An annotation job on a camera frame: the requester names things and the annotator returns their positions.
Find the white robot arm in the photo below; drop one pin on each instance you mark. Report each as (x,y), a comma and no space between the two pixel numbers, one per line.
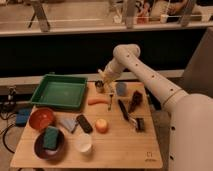
(191,126)

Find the blue plastic cup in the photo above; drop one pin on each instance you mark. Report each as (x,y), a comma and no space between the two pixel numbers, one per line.
(121,89)

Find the black dish brush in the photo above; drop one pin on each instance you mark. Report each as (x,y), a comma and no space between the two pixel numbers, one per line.
(138,123)

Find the orange apple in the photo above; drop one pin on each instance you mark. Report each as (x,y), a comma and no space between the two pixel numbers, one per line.
(101,125)

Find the black handled knife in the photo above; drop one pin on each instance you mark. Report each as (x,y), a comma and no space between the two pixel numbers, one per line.
(123,109)

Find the brown pine cone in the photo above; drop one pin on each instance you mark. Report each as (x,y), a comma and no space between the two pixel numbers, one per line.
(135,101)

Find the red bowl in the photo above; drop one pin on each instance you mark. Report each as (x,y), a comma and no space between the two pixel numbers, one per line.
(41,118)

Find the blue box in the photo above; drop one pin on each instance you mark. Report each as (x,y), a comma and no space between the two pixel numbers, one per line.
(22,116)

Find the metal fork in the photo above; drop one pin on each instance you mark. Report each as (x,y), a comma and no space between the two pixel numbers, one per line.
(110,101)

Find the orange carrot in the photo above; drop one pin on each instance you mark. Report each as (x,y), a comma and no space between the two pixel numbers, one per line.
(97,101)

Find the purple plate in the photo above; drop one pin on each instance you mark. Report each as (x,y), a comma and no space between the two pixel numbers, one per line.
(47,154)

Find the white translucent cup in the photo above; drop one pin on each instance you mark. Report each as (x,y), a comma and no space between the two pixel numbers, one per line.
(83,144)

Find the green plastic tray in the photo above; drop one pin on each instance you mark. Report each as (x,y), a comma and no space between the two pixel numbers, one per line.
(60,92)

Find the green sponge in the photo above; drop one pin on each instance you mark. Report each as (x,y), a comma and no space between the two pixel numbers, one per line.
(50,138)

